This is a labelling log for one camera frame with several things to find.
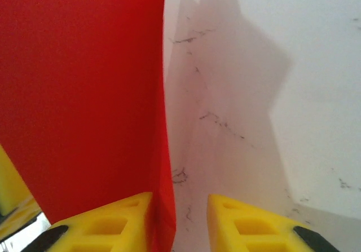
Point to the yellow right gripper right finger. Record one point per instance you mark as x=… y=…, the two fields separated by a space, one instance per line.
x=253 y=229

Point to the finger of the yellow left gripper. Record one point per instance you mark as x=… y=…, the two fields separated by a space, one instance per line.
x=11 y=184

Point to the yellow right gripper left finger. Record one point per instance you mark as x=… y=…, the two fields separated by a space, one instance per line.
x=104 y=229

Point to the red paper sheet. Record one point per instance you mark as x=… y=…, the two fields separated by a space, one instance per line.
x=84 y=94

